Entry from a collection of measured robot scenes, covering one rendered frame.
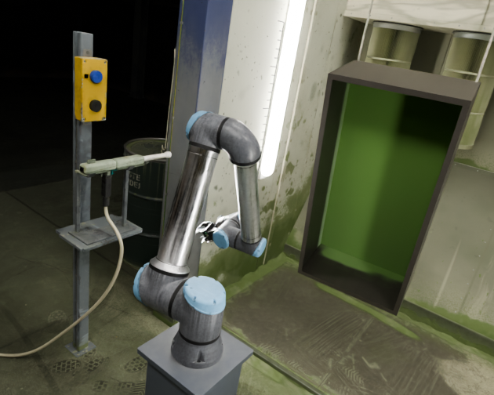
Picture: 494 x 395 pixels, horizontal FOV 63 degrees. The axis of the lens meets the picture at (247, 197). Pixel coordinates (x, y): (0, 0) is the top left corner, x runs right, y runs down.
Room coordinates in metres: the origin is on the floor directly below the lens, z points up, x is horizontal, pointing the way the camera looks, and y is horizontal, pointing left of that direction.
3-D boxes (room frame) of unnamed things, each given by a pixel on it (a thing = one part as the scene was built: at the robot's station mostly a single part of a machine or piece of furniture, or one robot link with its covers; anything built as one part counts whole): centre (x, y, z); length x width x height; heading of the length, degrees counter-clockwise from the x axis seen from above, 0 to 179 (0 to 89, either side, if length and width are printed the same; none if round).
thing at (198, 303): (1.18, 0.10, 0.83); 0.17 x 0.15 x 0.18; 66
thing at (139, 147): (2.87, 0.66, 0.86); 0.54 x 0.54 x 0.01
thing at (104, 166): (1.75, 0.55, 1.05); 0.49 x 0.05 x 0.23; 147
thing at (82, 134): (1.75, 0.77, 0.82); 0.06 x 0.06 x 1.64; 57
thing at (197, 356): (1.18, 0.09, 0.69); 0.19 x 0.19 x 0.10
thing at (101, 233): (1.66, 0.64, 0.95); 0.26 x 0.15 x 0.32; 147
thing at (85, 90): (1.72, 0.73, 1.42); 0.12 x 0.06 x 0.26; 147
